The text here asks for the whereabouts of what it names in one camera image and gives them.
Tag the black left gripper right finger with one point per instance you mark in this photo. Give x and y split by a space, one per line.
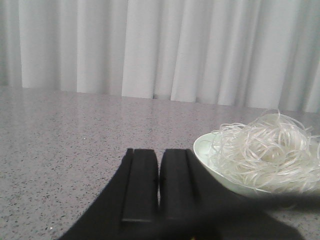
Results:
185 184

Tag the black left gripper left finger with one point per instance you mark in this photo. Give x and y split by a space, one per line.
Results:
128 200

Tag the white vermicelli noodle bundle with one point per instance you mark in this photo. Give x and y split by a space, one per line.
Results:
273 122

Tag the pale green round plate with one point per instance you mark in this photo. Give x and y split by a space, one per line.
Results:
264 164

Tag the white pleated curtain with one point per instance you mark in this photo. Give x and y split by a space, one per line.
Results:
251 53

